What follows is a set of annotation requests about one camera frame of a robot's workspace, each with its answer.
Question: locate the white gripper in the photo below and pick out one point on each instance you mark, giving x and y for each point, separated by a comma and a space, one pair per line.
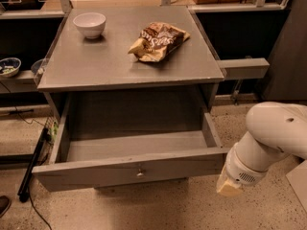
240, 169

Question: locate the grey top drawer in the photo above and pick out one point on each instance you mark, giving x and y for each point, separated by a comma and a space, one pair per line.
119, 138

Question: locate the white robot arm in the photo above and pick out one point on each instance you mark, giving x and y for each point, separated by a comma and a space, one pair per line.
274, 131

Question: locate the grey drawer cabinet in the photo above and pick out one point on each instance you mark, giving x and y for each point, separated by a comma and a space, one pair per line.
79, 65

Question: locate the grey side shelf right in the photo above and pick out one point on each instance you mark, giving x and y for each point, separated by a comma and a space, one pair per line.
243, 69

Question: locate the grey side shelf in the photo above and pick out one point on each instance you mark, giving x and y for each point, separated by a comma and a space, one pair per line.
243, 69
21, 83

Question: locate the brown chip bag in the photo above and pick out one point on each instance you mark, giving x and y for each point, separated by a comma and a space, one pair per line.
157, 41

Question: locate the black floor bar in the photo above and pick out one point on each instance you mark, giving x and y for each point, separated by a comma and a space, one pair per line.
23, 192

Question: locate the white ceramic bowl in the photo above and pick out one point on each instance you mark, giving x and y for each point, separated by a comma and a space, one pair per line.
90, 24

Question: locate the black shoe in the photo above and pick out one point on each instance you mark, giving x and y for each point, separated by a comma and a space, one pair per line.
5, 204

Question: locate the clear plastic container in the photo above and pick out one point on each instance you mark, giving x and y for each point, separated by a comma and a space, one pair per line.
38, 69

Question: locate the grey side shelf left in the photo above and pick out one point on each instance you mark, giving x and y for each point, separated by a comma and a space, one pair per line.
21, 83

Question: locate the blue patterned bowl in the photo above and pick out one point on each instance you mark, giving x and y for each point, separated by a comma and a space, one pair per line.
9, 67

